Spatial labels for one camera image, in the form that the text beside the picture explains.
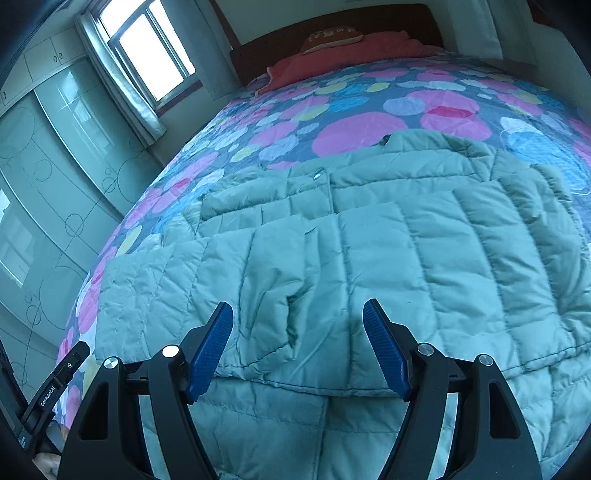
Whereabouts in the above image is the dark wooden bed headboard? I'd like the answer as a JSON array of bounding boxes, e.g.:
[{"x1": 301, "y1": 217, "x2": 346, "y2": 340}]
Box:
[{"x1": 229, "y1": 4, "x2": 445, "y2": 86}]

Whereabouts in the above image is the white curtain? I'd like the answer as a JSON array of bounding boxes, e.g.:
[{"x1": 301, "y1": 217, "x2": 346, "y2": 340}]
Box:
[{"x1": 455, "y1": 0, "x2": 505, "y2": 62}]

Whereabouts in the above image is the grey window curtain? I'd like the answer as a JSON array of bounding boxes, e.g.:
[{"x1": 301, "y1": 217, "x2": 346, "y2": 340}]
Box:
[{"x1": 74, "y1": 11, "x2": 167, "y2": 146}]

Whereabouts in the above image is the green quilted puffer jacket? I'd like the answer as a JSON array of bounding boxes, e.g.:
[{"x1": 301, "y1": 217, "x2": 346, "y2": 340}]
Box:
[{"x1": 90, "y1": 130, "x2": 591, "y2": 480}]

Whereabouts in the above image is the red pillow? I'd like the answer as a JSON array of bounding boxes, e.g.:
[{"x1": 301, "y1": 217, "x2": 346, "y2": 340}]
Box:
[{"x1": 256, "y1": 31, "x2": 437, "y2": 95}]

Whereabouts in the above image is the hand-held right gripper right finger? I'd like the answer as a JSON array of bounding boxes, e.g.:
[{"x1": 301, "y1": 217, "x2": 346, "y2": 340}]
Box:
[{"x1": 362, "y1": 298, "x2": 543, "y2": 480}]

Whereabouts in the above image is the white framed window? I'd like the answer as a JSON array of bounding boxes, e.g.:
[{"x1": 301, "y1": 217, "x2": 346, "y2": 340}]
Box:
[{"x1": 90, "y1": 0, "x2": 201, "y2": 114}]

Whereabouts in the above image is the glass door wardrobe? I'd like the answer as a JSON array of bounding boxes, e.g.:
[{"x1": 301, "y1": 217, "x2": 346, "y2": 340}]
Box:
[{"x1": 0, "y1": 23, "x2": 162, "y2": 365}]

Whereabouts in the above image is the dotted colourful bed blanket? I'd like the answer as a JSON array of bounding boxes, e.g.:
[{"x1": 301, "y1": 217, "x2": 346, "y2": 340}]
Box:
[{"x1": 54, "y1": 51, "x2": 591, "y2": 430}]

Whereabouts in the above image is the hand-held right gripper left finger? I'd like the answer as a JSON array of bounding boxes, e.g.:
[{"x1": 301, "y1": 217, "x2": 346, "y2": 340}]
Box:
[{"x1": 56, "y1": 301, "x2": 234, "y2": 480}]

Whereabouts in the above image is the patterned pillow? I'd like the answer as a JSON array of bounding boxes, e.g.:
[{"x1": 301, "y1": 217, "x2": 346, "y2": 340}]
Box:
[{"x1": 300, "y1": 25, "x2": 365, "y2": 55}]

